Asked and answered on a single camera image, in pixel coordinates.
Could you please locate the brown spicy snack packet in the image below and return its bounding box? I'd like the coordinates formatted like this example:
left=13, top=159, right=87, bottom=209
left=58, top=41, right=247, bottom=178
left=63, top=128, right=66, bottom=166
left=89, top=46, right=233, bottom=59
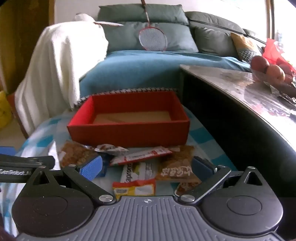
left=58, top=140, right=98, bottom=168

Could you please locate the dark brown small packet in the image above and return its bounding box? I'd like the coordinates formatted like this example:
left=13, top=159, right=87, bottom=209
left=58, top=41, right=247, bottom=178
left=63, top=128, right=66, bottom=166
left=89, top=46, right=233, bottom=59
left=175, top=182, right=201, bottom=197

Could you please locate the brown noodle snack packet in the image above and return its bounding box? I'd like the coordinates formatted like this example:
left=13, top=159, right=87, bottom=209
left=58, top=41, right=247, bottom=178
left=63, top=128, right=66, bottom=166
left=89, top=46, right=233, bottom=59
left=156, top=145, right=201, bottom=183

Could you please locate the white duck gizzard packet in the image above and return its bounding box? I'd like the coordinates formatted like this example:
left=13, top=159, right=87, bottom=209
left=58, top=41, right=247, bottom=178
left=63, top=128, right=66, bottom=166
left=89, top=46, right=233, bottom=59
left=83, top=144, right=129, bottom=156

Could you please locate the red yellow snack packet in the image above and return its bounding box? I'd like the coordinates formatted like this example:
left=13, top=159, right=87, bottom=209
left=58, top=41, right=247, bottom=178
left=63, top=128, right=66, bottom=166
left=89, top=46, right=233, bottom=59
left=112, top=179, right=156, bottom=200

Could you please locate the white green apron packet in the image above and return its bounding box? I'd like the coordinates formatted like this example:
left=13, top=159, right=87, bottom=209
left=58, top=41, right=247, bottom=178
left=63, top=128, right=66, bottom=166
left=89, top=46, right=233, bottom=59
left=120, top=161, right=158, bottom=183

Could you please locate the red white stick packet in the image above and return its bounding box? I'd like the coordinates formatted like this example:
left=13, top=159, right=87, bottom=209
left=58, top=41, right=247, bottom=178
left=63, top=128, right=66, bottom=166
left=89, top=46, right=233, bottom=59
left=110, top=147, right=173, bottom=166

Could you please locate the blue white checkered cloth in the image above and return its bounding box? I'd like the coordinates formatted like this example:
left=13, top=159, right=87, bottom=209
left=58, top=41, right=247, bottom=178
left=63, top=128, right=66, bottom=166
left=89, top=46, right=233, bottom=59
left=1, top=108, right=236, bottom=237

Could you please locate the yellow bag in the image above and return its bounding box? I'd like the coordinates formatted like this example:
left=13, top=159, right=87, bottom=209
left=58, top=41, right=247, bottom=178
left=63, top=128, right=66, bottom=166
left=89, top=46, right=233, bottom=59
left=0, top=90, right=13, bottom=129

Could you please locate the red cardboard box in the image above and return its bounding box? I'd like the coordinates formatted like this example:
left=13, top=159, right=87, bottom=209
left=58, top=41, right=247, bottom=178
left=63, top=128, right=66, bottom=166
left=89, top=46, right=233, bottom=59
left=67, top=91, right=190, bottom=148

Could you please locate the white fluffy blanket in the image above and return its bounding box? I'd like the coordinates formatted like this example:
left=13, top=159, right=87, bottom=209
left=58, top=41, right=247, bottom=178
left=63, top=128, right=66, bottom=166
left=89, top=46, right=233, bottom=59
left=15, top=14, right=108, bottom=135

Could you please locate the marble coffee table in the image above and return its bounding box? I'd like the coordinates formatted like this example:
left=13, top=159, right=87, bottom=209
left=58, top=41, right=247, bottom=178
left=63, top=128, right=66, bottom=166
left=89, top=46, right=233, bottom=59
left=180, top=65, right=295, bottom=149

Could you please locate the glass fruit bowl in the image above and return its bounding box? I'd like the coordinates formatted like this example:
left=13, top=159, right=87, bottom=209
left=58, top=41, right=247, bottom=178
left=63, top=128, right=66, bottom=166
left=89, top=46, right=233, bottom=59
left=251, top=69, right=295, bottom=105

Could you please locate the teal sofa cover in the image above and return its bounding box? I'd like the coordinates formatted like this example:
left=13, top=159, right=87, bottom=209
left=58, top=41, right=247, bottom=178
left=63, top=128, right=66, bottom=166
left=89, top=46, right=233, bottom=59
left=79, top=50, right=250, bottom=97

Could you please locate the orange patterned pillow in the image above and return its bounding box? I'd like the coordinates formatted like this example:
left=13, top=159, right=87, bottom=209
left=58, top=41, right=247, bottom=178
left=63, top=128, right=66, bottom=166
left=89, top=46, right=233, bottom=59
left=230, top=33, right=262, bottom=64

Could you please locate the red plastic bag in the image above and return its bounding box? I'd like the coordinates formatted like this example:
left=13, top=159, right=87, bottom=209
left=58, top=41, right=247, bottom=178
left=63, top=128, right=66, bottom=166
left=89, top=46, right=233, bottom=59
left=262, top=38, right=293, bottom=66

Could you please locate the dark grey cushion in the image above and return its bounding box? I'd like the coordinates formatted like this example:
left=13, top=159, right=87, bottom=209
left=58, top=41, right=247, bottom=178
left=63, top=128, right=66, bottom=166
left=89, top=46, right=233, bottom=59
left=184, top=10, right=266, bottom=58

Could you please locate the red badminton racket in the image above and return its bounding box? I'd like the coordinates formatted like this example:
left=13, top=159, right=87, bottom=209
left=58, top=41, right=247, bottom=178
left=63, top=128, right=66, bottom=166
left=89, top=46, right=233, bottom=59
left=138, top=0, right=168, bottom=51

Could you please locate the green-grey back cushion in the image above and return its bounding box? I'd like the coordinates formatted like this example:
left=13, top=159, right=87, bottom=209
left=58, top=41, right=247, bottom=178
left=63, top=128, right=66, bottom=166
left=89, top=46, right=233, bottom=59
left=97, top=4, right=198, bottom=53

